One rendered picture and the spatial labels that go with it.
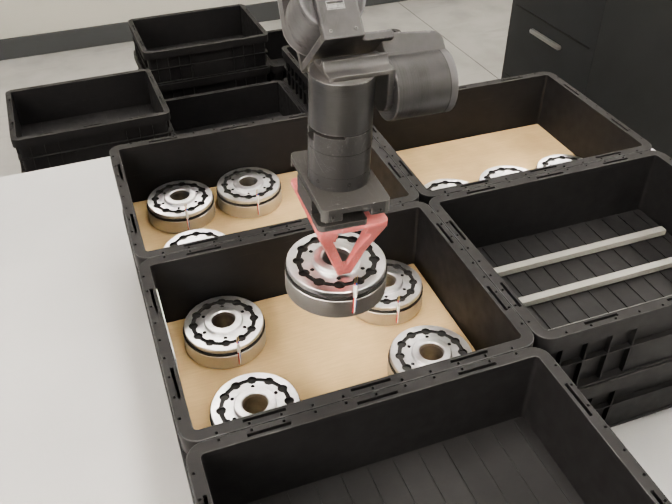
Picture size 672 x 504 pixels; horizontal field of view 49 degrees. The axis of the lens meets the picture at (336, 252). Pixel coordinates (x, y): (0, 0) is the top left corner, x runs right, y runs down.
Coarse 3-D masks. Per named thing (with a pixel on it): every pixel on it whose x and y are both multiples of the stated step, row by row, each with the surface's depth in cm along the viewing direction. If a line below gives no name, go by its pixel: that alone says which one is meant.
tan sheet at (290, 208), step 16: (288, 176) 126; (288, 192) 123; (144, 208) 119; (288, 208) 119; (144, 224) 116; (208, 224) 116; (224, 224) 116; (240, 224) 116; (256, 224) 116; (272, 224) 116; (144, 240) 112; (160, 240) 112
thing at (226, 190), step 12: (240, 168) 122; (252, 168) 122; (228, 180) 120; (264, 180) 120; (276, 180) 120; (228, 192) 118; (240, 192) 117; (252, 192) 117; (264, 192) 117; (276, 192) 118
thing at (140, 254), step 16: (224, 128) 119; (240, 128) 119; (256, 128) 120; (128, 144) 115; (144, 144) 115; (160, 144) 116; (112, 160) 111; (384, 160) 111; (400, 176) 108; (128, 192) 105; (416, 192) 105; (128, 208) 102; (128, 224) 99; (288, 224) 99; (304, 224) 99; (208, 240) 96; (224, 240) 96; (144, 256) 93
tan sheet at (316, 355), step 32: (288, 320) 99; (320, 320) 99; (352, 320) 99; (416, 320) 99; (448, 320) 99; (288, 352) 94; (320, 352) 94; (352, 352) 94; (384, 352) 94; (192, 384) 90; (320, 384) 90; (352, 384) 90; (192, 416) 86
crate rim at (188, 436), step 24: (432, 216) 100; (240, 240) 96; (264, 240) 96; (456, 240) 96; (144, 264) 92; (168, 264) 93; (144, 288) 89; (504, 312) 85; (168, 336) 82; (528, 336) 82; (168, 360) 79; (456, 360) 80; (480, 360) 80; (168, 384) 77; (360, 384) 77; (384, 384) 77; (288, 408) 74; (312, 408) 74; (192, 432) 72; (216, 432) 72
